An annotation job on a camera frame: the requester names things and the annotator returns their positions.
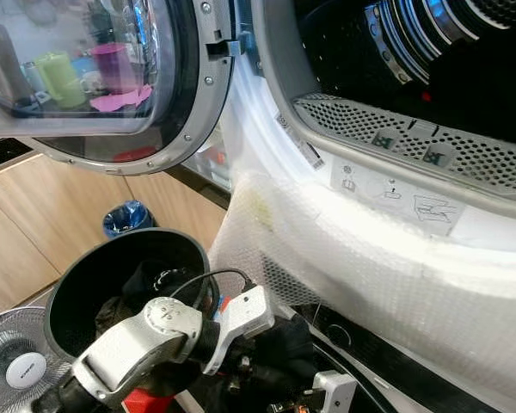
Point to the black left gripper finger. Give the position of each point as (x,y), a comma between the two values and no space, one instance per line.
(292,331)
(297,366)

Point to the white front-load washing machine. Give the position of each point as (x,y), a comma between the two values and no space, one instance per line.
(378,275)

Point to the dark clothes pile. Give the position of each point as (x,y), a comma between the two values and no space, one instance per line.
(146,284)

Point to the red plastic object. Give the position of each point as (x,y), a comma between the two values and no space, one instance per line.
(148,401)

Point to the black glossy appliance panel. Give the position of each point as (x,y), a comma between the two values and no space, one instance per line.
(396,361)

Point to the white pictogram instruction sticker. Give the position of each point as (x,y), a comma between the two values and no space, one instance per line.
(396,194)

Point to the white barcode sticker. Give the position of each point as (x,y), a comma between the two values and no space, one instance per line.
(301,143)

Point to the black round laundry bucket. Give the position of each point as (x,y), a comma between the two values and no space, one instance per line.
(77,275)

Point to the bin with blue bag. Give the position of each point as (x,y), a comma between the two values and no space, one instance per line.
(127,218)

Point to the white floor fan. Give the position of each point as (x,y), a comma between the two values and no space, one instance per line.
(26,370)

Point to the grey perforated lint filter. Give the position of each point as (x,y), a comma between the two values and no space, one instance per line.
(344,120)

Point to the round glass washer door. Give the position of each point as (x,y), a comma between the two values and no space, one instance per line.
(198,103)

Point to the wooden cabinet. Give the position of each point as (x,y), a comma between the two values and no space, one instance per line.
(52,215)

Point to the black countertop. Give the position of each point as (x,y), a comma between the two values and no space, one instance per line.
(4,153)

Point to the pink cloth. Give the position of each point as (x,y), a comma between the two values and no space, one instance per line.
(120,99)

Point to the steel washer drum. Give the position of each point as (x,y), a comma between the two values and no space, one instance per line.
(404,43)

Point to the pink cup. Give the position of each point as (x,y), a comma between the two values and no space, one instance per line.
(113,65)

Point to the green cylindrical cup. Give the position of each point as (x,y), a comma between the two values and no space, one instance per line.
(60,79)

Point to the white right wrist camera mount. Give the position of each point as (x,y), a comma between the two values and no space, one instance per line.
(335,391)

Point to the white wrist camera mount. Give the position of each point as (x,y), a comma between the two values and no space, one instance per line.
(245,314)
(335,391)

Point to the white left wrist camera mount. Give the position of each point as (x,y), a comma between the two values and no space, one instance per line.
(245,314)

